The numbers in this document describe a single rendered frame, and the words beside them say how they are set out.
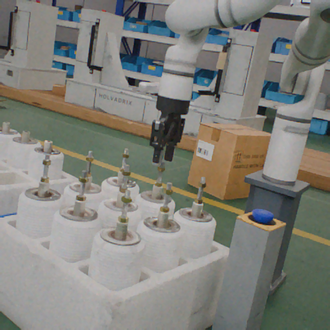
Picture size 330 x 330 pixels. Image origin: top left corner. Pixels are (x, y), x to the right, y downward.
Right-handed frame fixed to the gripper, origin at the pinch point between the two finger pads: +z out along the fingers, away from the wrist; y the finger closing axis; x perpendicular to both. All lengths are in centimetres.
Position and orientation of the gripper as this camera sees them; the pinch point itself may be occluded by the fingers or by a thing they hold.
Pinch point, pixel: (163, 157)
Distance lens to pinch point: 105.3
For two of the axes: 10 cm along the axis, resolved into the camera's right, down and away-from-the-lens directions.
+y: 4.2, -1.5, 9.0
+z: -1.7, 9.6, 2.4
